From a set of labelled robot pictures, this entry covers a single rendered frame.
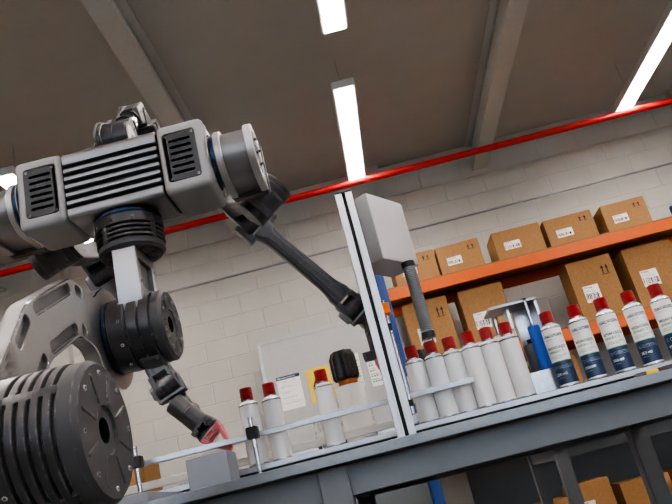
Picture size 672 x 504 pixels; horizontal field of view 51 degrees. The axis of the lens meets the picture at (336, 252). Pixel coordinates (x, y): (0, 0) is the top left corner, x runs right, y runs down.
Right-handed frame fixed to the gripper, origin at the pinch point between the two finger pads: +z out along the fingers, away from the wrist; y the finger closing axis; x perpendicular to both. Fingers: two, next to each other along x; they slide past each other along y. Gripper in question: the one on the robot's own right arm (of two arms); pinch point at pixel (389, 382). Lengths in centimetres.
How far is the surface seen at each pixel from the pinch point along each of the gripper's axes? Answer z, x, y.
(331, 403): 2.7, 8.1, 16.1
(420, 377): 2.1, 8.5, -8.1
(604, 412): 23, 48, -39
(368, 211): -40.6, 23.8, -6.0
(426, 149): -266, -423, -100
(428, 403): 9.0, 8.5, -8.2
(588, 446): 29, -109, -73
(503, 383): 8.9, 8.4, -28.2
